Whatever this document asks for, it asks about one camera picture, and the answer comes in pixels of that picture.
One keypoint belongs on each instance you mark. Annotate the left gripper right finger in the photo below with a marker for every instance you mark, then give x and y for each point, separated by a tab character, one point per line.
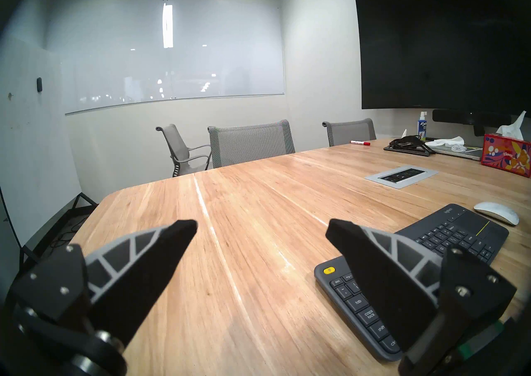
386	284

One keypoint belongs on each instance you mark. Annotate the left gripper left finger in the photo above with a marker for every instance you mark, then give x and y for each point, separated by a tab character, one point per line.
137	280

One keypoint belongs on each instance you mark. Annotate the dark grey touchpad keyboard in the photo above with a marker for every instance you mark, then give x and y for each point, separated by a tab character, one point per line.
464	224

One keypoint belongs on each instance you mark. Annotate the white computer mouse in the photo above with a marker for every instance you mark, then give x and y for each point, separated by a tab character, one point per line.
495	212

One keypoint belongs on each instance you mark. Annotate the silver table power outlet box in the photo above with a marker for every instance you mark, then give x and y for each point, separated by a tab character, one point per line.
401	176

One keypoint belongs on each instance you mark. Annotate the black laptop stand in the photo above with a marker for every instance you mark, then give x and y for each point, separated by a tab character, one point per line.
408	152

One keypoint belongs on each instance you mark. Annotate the red capped white marker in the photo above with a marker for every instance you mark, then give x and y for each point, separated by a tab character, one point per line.
360	143

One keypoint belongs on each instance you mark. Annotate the grey armrest office chair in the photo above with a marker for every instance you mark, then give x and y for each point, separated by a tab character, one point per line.
172	141

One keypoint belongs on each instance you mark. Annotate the silver closed laptop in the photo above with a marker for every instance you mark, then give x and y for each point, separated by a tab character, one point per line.
466	154

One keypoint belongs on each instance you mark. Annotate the grey mesh office chair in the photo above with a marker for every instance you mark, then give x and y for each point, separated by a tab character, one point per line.
249	144
350	132

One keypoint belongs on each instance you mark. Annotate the whiteboard cleaner spray bottle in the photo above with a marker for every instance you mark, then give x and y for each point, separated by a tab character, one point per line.
422	126

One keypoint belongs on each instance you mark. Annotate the red floral tissue box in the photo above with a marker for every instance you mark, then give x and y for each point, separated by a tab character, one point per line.
504	155

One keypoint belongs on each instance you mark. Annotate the black video conference bar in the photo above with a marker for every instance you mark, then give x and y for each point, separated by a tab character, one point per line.
452	115

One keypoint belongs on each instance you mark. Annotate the white mobile whiteboard on stand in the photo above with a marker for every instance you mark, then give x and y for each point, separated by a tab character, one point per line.
33	130

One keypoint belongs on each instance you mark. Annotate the large white facial tissue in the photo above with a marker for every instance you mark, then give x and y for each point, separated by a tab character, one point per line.
512	128

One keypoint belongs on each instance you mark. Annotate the glass wall whiteboard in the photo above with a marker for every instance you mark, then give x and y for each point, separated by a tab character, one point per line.
186	47

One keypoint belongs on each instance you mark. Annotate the large black wall television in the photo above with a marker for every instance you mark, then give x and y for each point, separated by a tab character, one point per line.
435	39

